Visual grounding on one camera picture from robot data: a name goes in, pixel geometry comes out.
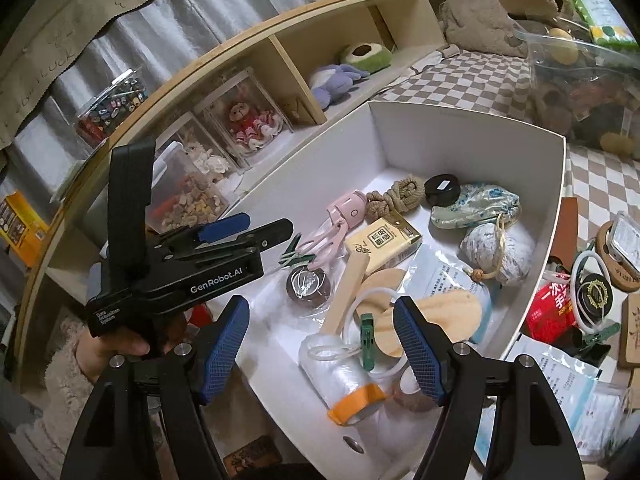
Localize white text-printed packet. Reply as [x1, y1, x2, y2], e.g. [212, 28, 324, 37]
[505, 335, 601, 413]

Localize blue green embroidered pouch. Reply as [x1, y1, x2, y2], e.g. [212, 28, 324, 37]
[430, 184, 522, 231]

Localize white cardboard box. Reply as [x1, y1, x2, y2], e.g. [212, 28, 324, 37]
[220, 100, 568, 480]

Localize blue face mask packet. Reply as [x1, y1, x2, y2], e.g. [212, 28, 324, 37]
[475, 405, 506, 466]

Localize green plastic clip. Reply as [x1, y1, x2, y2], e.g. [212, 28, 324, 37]
[359, 312, 383, 372]
[280, 237, 316, 267]
[580, 322, 621, 358]

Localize clear plastic storage bin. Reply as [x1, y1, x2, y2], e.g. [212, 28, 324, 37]
[510, 25, 640, 161]

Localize grey curtain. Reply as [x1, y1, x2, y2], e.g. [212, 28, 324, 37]
[0, 0, 396, 171]

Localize brown leather case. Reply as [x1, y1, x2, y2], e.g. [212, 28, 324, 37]
[550, 197, 578, 276]

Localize red packet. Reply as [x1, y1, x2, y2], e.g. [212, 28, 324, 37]
[522, 280, 583, 346]

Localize brown paper banner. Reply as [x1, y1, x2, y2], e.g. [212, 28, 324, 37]
[0, 0, 236, 136]

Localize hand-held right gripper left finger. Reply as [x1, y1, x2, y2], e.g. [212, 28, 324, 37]
[60, 295, 251, 480]

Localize bear doll in red dress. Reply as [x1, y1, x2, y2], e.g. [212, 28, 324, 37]
[227, 102, 281, 151]

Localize black round tin gold pattern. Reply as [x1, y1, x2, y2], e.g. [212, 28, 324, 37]
[575, 272, 613, 321]

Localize clear bagged white mask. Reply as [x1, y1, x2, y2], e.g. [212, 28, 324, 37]
[575, 382, 633, 461]

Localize white mesh sachet with cord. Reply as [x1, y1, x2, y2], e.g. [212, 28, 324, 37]
[460, 220, 536, 283]

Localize clear film roll orange core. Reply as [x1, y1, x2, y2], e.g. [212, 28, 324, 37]
[299, 332, 388, 427]

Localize brown tape roll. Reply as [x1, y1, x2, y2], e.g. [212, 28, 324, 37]
[392, 370, 438, 413]

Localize green wet wipes pack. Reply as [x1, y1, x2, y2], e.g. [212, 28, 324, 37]
[570, 0, 633, 53]

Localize green avocado plush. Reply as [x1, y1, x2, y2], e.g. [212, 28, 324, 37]
[340, 42, 393, 72]

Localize brown checkered bedsheet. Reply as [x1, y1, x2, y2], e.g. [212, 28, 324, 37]
[375, 47, 640, 281]

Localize light wooden board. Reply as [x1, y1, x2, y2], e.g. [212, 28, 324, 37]
[357, 267, 483, 358]

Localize carved wooden board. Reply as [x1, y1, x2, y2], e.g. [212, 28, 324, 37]
[617, 292, 640, 371]

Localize beige rope bundle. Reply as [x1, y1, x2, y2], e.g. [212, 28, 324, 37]
[365, 175, 426, 221]

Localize beige plush toy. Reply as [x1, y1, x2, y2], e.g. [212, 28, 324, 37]
[440, 0, 531, 58]

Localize wooden stick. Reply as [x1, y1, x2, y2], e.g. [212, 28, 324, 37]
[319, 255, 371, 336]

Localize round cork coaster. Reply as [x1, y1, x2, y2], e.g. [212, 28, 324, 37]
[595, 220, 640, 293]

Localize clear plastic case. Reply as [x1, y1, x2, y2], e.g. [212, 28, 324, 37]
[607, 211, 640, 267]

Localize person's left hand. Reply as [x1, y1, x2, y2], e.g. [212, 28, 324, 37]
[75, 310, 194, 359]

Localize purple plush toy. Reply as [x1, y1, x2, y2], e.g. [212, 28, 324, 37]
[307, 62, 371, 111]

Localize person's left forearm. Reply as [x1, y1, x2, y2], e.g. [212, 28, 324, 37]
[42, 327, 121, 461]

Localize pink handheld fan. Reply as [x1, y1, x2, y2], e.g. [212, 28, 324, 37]
[300, 190, 370, 273]

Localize yellow ball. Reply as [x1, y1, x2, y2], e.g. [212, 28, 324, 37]
[547, 27, 581, 63]

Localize rabbit doll in white dress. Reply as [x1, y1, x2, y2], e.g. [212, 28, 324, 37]
[180, 140, 231, 181]

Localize clear jar of beads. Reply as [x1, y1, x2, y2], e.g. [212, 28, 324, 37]
[75, 67, 148, 148]

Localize clear display case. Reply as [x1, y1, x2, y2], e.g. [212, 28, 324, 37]
[150, 110, 241, 181]
[195, 67, 296, 171]

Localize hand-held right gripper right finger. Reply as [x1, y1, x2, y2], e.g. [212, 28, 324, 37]
[392, 296, 586, 480]

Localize yellow small card box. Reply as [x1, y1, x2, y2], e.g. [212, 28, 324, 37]
[345, 217, 423, 273]

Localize white printed paper packet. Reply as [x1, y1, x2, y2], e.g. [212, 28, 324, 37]
[400, 250, 493, 346]

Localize dark wrapped tape roll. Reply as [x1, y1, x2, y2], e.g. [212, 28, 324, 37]
[285, 266, 332, 307]

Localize clear snack container with lid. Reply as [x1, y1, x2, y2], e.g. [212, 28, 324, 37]
[145, 141, 231, 233]

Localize oval wooden piece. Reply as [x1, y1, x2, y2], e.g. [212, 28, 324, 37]
[600, 132, 636, 153]

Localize yellow cardboard box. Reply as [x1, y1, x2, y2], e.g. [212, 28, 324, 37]
[0, 190, 51, 268]

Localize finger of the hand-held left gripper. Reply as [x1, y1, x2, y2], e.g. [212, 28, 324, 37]
[150, 212, 251, 245]
[165, 217, 295, 262]

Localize wooden shelf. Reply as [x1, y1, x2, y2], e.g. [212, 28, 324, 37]
[12, 0, 448, 396]

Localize white tube ring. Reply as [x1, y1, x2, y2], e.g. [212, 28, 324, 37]
[302, 285, 407, 378]
[570, 251, 616, 333]

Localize black round puck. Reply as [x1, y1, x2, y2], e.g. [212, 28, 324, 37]
[424, 174, 462, 207]

